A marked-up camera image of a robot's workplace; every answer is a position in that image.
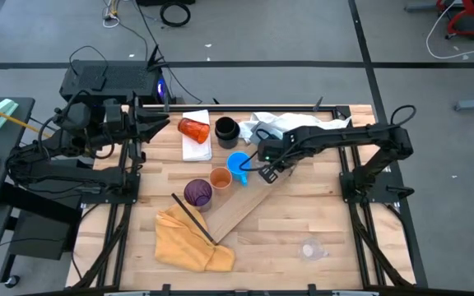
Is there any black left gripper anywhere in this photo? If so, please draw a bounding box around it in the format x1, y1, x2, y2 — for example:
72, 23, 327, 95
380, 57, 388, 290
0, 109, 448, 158
105, 92, 172, 165

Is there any yellow hanging cable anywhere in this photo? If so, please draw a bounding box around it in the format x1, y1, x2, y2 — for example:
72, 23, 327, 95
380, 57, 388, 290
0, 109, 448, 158
0, 98, 53, 139

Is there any wooden board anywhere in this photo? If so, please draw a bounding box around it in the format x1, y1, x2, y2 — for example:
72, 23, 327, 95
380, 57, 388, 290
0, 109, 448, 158
170, 155, 302, 247

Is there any orange translucent tumbler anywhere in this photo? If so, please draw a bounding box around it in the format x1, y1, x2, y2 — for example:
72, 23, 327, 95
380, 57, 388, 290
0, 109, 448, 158
177, 117, 211, 145

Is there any clear plastic cup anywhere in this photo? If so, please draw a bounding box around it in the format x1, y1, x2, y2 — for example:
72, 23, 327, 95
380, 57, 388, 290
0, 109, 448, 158
300, 237, 329, 262

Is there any black computer tower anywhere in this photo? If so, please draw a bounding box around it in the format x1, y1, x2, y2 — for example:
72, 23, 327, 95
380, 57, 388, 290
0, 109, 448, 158
58, 44, 169, 124

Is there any black coiled cable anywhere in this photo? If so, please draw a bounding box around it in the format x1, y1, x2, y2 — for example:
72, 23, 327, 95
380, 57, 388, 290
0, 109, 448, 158
159, 2, 192, 28

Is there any mint green stapler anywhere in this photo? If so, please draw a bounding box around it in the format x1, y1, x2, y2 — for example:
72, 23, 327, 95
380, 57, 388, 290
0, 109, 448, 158
0, 98, 19, 131

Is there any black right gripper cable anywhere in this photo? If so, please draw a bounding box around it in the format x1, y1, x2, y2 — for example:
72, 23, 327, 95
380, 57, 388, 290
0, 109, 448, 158
239, 127, 277, 172

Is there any white cloth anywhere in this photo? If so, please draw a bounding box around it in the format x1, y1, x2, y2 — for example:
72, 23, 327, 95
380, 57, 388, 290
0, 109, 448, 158
237, 111, 352, 145

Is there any white floor cable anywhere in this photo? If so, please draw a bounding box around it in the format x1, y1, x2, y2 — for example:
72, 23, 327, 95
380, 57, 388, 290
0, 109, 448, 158
425, 0, 474, 61

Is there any black equipment box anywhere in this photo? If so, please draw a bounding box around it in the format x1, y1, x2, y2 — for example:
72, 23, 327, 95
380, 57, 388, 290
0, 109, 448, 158
8, 209, 82, 261

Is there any red chair base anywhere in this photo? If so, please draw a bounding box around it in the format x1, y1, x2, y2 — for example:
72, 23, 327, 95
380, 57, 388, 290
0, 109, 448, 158
436, 0, 474, 41

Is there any purple faceted plastic tumbler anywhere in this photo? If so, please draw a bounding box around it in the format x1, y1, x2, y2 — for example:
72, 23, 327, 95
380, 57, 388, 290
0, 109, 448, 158
183, 178, 214, 211

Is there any peach plastic cup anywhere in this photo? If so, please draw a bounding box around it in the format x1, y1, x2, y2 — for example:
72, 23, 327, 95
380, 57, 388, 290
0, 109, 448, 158
208, 166, 234, 191

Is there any grey cloth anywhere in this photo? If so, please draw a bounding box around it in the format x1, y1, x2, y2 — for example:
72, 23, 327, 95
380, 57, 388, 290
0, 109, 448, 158
249, 127, 271, 146

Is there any white cable bundle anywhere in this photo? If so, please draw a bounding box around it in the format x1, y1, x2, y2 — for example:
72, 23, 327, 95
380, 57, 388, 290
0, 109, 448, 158
101, 0, 122, 29

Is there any blue plastic mug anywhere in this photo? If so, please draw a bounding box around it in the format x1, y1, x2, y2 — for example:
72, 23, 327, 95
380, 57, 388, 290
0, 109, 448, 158
225, 151, 253, 187

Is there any black plastic cup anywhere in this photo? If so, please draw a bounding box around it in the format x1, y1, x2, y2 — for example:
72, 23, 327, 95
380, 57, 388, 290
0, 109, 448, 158
214, 116, 241, 140

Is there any yellow waffle cloth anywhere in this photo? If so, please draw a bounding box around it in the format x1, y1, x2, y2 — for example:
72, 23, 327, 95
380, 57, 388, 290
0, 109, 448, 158
154, 204, 237, 274

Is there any white napkin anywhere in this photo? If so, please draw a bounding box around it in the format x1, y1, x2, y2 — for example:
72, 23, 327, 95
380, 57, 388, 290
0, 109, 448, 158
181, 109, 213, 162

